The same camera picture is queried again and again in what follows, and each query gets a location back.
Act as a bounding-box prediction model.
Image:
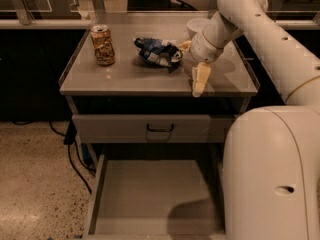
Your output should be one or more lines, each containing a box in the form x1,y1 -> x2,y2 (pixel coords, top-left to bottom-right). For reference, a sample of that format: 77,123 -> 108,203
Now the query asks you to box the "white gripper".
178,32 -> 223,97

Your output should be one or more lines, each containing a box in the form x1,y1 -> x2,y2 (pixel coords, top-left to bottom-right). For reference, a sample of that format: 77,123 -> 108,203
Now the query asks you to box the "blue chip bag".
134,37 -> 183,72

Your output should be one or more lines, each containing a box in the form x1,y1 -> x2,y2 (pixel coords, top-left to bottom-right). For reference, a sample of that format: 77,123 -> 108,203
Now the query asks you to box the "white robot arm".
187,0 -> 320,240

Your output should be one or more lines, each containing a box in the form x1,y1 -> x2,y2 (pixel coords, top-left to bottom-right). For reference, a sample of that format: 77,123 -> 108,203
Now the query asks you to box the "grey drawer cabinet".
60,12 -> 259,232

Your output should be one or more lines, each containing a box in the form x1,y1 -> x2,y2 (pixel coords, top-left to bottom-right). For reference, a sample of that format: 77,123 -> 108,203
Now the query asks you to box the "closed top drawer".
72,114 -> 234,143

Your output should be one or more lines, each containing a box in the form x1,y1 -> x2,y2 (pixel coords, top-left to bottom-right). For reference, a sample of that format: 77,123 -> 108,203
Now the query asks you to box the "open middle drawer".
84,155 -> 227,240

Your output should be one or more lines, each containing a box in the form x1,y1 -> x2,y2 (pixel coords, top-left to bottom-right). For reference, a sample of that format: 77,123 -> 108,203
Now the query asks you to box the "white bowl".
187,18 -> 210,38

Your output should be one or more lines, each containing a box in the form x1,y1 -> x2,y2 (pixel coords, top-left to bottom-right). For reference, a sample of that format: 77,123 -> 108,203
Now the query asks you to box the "brown soda can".
90,24 -> 115,66

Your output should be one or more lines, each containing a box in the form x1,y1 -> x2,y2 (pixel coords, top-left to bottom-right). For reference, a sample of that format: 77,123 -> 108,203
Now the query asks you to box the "black power adapter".
64,121 -> 77,145

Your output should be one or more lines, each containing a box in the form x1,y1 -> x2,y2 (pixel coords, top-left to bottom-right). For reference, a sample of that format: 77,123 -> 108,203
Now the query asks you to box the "black drawer handle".
146,124 -> 175,133

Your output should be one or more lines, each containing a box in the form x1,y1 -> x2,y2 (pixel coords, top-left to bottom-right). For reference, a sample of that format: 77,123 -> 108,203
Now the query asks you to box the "black cable left floor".
48,120 -> 98,196

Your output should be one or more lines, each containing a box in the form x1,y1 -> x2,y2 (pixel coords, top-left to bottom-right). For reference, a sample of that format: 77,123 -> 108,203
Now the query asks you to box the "metal post left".
11,0 -> 32,25

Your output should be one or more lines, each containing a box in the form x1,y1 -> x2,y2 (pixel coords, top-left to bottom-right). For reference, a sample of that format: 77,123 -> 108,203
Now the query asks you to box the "white horizontal rail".
0,19 -> 320,30

